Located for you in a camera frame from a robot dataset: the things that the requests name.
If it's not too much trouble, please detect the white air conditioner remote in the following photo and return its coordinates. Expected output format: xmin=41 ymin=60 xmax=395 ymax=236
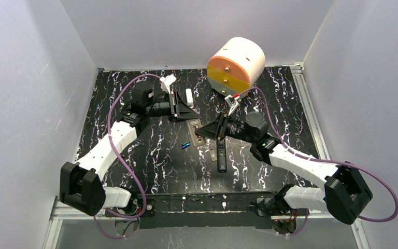
xmin=186 ymin=118 xmax=207 ymax=148

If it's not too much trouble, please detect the remote battery cover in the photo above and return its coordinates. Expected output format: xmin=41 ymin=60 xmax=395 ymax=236
xmin=209 ymin=149 xmax=218 ymax=162

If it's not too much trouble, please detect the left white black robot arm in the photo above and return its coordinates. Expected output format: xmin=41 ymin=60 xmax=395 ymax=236
xmin=59 ymin=81 xmax=199 ymax=216

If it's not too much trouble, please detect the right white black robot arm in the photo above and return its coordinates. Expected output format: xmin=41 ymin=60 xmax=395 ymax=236
xmin=195 ymin=112 xmax=373 ymax=225

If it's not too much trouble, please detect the small white remote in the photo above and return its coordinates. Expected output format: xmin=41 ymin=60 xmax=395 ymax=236
xmin=186 ymin=88 xmax=194 ymax=109

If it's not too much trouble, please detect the black tv remote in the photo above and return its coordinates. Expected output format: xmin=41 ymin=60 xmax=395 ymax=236
xmin=217 ymin=139 xmax=228 ymax=173

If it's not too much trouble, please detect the blue battery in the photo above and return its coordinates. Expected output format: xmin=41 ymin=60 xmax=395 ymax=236
xmin=181 ymin=142 xmax=191 ymax=149

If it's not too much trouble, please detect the round three-drawer storage box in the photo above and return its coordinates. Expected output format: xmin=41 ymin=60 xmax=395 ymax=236
xmin=206 ymin=37 xmax=265 ymax=96

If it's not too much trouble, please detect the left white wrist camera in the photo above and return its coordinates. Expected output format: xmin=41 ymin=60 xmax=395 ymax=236
xmin=159 ymin=74 xmax=177 ymax=94

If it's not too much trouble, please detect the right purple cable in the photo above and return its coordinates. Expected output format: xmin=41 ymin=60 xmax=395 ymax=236
xmin=235 ymin=86 xmax=398 ymax=238

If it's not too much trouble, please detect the purple cable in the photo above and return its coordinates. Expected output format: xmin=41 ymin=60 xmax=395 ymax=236
xmin=235 ymin=86 xmax=398 ymax=238
xmin=93 ymin=73 xmax=164 ymax=240

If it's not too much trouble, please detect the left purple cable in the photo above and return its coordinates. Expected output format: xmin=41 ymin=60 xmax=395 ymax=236
xmin=93 ymin=73 xmax=164 ymax=240

